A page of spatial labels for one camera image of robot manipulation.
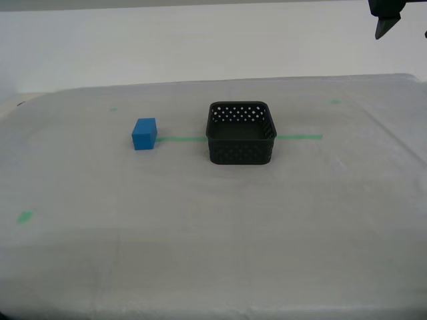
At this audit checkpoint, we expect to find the black perforated plastic basket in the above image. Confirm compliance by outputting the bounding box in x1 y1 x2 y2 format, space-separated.
205 101 278 166

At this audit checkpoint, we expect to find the blue rectangular block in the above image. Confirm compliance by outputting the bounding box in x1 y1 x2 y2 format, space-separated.
131 117 158 151

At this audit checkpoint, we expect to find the long green tape strip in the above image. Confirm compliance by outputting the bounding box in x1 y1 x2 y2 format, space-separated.
155 134 324 143

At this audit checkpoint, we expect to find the white woven table cover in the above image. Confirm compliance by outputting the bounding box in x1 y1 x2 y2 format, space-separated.
0 73 427 320

